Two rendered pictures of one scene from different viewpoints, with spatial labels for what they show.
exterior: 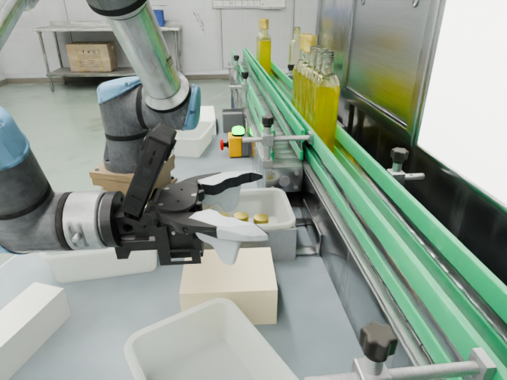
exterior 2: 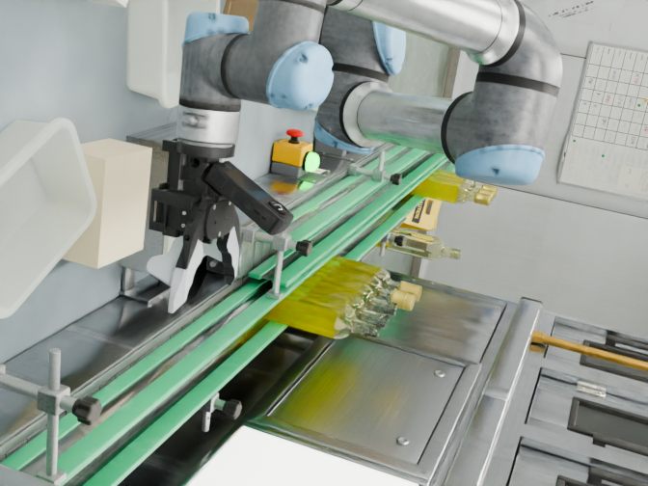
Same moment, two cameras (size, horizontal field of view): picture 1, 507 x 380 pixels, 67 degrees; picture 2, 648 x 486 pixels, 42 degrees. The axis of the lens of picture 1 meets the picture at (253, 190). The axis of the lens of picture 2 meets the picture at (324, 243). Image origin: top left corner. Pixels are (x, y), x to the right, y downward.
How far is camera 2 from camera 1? 0.64 m
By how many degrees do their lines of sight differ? 16
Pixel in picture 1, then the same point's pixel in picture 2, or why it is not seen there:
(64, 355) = (45, 14)
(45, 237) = (198, 90)
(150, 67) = (391, 124)
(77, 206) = (224, 125)
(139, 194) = (227, 189)
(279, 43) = not seen: hidden behind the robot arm
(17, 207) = (230, 84)
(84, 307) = (94, 13)
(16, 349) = not seen: outside the picture
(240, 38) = not seen: hidden behind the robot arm
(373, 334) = (94, 409)
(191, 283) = (115, 169)
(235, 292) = (99, 222)
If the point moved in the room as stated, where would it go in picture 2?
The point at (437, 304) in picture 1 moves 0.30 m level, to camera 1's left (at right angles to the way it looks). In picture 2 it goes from (92, 445) to (119, 210)
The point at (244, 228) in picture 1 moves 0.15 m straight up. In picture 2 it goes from (181, 294) to (297, 328)
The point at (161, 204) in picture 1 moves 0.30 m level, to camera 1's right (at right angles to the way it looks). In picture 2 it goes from (214, 206) to (181, 430)
